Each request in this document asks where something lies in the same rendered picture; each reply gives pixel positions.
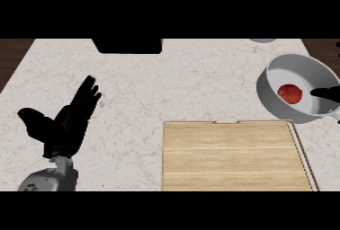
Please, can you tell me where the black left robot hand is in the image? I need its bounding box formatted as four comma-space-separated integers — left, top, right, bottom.
16, 75, 103, 160

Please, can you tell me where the black appliance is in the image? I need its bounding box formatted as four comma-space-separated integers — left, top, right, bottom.
90, 38, 164, 55

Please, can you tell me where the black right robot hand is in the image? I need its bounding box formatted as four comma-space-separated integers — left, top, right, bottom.
309, 85, 340, 104

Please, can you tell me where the pale wooden tray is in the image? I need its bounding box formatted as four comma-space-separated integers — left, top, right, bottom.
161, 119, 321, 192

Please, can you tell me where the grey round object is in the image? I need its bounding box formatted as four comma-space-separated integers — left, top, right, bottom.
248, 38, 278, 44

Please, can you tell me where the grey metal pot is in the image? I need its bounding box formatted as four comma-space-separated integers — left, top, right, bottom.
254, 53, 340, 125

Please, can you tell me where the red pear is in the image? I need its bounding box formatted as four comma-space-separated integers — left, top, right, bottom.
276, 84, 304, 105

